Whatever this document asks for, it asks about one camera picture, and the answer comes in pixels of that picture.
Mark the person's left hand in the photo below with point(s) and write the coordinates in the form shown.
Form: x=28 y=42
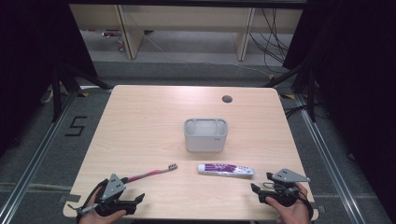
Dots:
x=104 y=216

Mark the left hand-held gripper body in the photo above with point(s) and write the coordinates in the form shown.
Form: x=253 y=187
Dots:
x=112 y=187

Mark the yellow and black tape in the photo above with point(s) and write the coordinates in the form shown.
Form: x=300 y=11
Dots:
x=287 y=96
x=82 y=94

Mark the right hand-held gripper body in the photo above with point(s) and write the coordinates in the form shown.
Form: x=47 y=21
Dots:
x=285 y=186

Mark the black metal stand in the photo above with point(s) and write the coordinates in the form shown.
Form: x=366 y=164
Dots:
x=309 y=93
x=57 y=93

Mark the purple and white toothpaste tube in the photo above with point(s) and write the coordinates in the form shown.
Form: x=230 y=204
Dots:
x=225 y=169

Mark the round grey table grommet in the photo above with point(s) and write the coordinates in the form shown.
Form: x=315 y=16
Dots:
x=227 y=99

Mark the aluminium floor rail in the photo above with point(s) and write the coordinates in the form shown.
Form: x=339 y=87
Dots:
x=34 y=161
x=330 y=161

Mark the person's right hand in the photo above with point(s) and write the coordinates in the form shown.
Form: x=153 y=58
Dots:
x=291 y=213

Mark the grey toothbrush holder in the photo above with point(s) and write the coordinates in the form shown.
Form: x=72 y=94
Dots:
x=205 y=135

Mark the pink toothbrush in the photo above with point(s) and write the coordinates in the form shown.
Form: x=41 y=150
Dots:
x=152 y=172

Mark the dark curtain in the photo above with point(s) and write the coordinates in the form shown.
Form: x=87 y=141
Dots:
x=31 y=62
x=358 y=77

